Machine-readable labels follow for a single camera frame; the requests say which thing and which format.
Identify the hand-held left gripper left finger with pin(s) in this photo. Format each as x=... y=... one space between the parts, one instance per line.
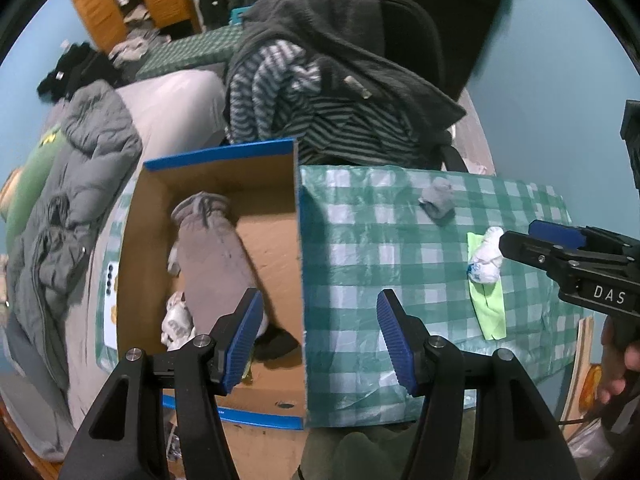
x=245 y=340

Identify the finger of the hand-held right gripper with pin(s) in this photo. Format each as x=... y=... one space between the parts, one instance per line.
x=555 y=230
x=525 y=247

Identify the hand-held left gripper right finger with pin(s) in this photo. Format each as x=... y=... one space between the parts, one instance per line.
x=397 y=345

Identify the black sock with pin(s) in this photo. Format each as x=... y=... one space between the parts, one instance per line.
x=277 y=345

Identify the white sock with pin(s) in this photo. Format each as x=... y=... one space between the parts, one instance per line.
x=485 y=260

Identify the white patterned socks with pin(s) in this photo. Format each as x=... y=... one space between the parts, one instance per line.
x=177 y=322

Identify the light green cloth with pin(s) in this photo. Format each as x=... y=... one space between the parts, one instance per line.
x=487 y=310

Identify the mauve long sock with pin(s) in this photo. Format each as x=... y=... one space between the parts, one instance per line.
x=210 y=260

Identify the blue cardboard box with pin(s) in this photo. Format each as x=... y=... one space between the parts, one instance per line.
x=270 y=240

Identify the person's right hand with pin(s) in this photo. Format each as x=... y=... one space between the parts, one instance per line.
x=625 y=370

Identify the light wooden board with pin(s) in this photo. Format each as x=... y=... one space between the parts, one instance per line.
x=580 y=350

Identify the grey balled sock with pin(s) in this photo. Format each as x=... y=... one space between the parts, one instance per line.
x=440 y=200

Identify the green checkered tablecloth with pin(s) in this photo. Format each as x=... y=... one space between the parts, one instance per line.
x=380 y=230

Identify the person's olive trousers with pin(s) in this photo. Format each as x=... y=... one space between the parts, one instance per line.
x=350 y=455

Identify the beige striped cloth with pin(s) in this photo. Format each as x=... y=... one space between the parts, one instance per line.
x=477 y=130

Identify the white dotted card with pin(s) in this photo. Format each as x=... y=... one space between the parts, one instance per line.
x=110 y=305

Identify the clear plastic bag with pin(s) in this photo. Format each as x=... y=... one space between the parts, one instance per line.
x=590 y=440

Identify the black hanging garment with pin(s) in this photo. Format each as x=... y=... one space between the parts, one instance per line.
x=475 y=20

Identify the grey puffer jacket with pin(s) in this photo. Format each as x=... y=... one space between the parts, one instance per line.
x=75 y=185

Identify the grey striped sweater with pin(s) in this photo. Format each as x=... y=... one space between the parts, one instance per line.
x=280 y=105

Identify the black office chair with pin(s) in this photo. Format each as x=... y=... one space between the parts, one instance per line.
x=410 y=35

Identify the white duvet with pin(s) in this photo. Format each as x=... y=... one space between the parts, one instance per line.
x=170 y=110

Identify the green plush pillow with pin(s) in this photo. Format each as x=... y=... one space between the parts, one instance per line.
x=30 y=170

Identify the pile of clothes on chair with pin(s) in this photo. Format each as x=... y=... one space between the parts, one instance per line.
x=340 y=30

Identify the green checkered bench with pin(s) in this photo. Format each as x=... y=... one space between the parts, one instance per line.
x=190 y=52

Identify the grey clothes pile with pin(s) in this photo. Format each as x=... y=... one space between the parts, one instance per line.
x=135 y=50

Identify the black clothes pile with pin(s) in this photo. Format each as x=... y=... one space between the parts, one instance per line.
x=80 y=72

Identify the teal plastic basket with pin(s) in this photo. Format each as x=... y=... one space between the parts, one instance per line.
x=239 y=16

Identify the wooden louvred wardrobe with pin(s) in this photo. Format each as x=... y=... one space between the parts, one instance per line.
x=95 y=5

